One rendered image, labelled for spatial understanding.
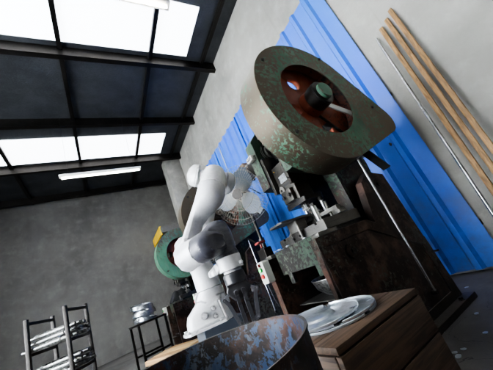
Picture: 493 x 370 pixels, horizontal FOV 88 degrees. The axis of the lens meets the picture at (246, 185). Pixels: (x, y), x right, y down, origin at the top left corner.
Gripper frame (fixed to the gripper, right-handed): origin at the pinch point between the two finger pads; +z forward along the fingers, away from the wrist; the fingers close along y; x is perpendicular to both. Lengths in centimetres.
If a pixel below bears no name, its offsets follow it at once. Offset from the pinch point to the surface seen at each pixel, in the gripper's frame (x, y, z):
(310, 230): 48, 53, -27
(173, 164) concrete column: 560, -13, -366
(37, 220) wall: 604, -381, -339
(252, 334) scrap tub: -26.8, -2.6, -5.2
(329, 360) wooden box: -20.7, 13.7, 8.3
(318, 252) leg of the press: 29, 44, -15
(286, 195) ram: 59, 53, -54
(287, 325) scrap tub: -36.5, 4.0, -5.7
